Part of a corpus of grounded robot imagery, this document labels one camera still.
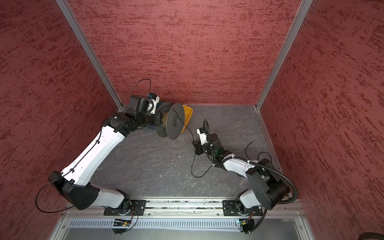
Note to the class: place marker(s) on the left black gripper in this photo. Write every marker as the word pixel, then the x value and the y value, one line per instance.
pixel 157 115

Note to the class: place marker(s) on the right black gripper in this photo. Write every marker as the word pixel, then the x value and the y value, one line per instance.
pixel 199 147

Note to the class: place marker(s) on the grey cable spool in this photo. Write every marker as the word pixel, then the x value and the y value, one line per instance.
pixel 172 120

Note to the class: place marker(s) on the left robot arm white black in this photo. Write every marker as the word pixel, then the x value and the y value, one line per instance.
pixel 74 181

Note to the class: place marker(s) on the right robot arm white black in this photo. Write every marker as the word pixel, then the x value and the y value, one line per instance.
pixel 268 186

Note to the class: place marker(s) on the teal plastic bin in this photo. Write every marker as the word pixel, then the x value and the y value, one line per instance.
pixel 152 127

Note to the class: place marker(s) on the yellow plastic bin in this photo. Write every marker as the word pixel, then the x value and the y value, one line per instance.
pixel 188 114

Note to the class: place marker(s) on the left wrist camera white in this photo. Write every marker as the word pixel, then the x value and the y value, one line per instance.
pixel 153 102

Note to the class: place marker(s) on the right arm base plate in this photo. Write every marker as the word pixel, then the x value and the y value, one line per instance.
pixel 229 208

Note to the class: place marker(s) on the aluminium front rail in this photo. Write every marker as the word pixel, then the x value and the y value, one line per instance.
pixel 210 208

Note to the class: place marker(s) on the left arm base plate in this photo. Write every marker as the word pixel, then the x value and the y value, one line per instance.
pixel 138 207

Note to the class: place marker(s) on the white vented cable duct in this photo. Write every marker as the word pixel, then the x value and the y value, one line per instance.
pixel 167 224

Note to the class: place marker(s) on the left aluminium corner post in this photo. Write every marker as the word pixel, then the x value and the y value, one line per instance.
pixel 81 36

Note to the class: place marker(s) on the aluminium corner post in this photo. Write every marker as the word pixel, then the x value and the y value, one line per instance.
pixel 81 36
pixel 290 37

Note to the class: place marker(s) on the right aluminium corner post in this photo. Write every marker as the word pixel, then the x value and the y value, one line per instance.
pixel 290 37

